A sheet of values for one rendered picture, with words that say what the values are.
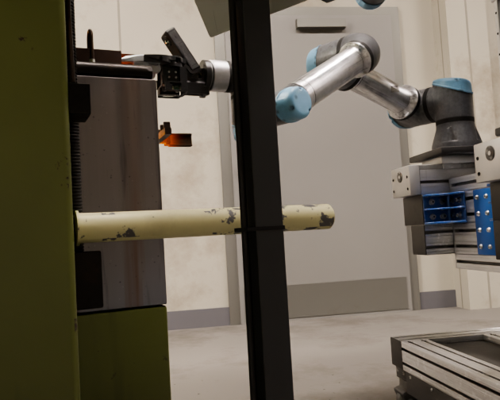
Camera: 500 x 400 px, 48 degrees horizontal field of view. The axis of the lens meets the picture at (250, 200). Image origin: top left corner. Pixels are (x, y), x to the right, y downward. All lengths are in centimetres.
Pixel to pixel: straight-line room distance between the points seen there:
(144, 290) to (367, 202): 302
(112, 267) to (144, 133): 27
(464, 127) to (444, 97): 11
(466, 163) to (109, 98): 113
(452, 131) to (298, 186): 216
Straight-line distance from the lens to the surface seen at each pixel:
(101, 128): 112
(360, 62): 150
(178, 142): 199
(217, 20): 94
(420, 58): 441
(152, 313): 112
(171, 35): 136
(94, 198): 110
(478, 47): 440
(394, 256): 407
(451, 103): 186
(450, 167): 181
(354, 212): 397
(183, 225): 89
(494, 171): 135
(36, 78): 83
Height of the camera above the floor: 60
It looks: 3 degrees up
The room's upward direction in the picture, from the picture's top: 3 degrees counter-clockwise
